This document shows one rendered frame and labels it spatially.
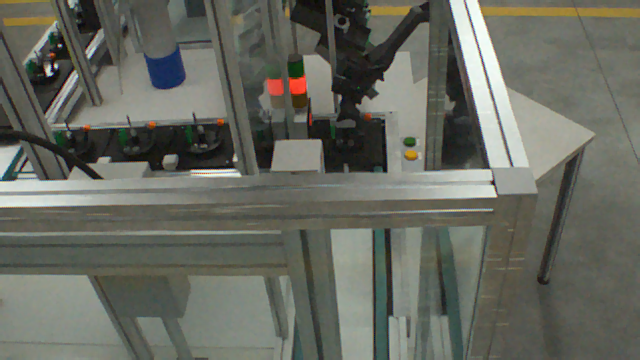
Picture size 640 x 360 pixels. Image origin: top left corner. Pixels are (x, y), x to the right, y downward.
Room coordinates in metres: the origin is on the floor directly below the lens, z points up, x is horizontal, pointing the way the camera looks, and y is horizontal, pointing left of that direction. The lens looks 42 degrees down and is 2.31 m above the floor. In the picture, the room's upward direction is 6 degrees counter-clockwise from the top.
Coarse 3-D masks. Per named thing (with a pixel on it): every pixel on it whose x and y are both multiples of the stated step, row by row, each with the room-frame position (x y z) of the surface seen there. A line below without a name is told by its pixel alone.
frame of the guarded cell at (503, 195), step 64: (448, 0) 0.64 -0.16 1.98; (512, 128) 0.39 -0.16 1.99; (0, 192) 0.38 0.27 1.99; (64, 192) 0.37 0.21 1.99; (128, 192) 0.36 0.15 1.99; (192, 192) 0.36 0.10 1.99; (256, 192) 0.35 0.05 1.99; (320, 192) 0.34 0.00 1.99; (384, 192) 0.33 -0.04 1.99; (448, 192) 0.32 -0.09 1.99; (512, 192) 0.31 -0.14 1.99; (512, 256) 0.31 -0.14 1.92
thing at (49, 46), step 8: (56, 24) 2.64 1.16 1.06; (48, 40) 2.67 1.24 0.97; (56, 40) 2.62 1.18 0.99; (64, 40) 2.59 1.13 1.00; (88, 40) 2.62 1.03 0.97; (48, 48) 2.57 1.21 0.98; (56, 48) 2.54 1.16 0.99; (64, 48) 2.53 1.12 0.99; (32, 56) 2.49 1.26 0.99; (40, 56) 2.50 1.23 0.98; (56, 56) 2.50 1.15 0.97; (64, 56) 2.49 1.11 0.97
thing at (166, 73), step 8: (176, 48) 2.36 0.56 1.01; (144, 56) 2.33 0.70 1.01; (168, 56) 2.30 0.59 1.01; (176, 56) 2.32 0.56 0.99; (152, 64) 2.29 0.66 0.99; (160, 64) 2.28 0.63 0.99; (168, 64) 2.29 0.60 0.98; (176, 64) 2.31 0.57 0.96; (152, 72) 2.30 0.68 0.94; (160, 72) 2.28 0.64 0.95; (168, 72) 2.29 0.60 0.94; (176, 72) 2.30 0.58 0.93; (184, 72) 2.35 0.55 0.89; (152, 80) 2.31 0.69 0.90; (160, 80) 2.28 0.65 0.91; (168, 80) 2.28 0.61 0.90; (176, 80) 2.30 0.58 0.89; (160, 88) 2.29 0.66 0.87; (168, 88) 2.28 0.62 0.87
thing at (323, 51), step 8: (320, 40) 1.99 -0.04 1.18; (328, 40) 2.02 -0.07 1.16; (320, 48) 1.91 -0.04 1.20; (328, 48) 1.91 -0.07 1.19; (336, 48) 2.00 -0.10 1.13; (344, 48) 2.02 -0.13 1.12; (352, 48) 2.01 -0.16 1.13; (328, 56) 1.90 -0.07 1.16; (336, 56) 1.89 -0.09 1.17; (344, 56) 1.99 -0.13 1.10; (352, 56) 2.01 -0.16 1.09; (336, 64) 1.90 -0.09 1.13; (368, 96) 1.86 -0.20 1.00
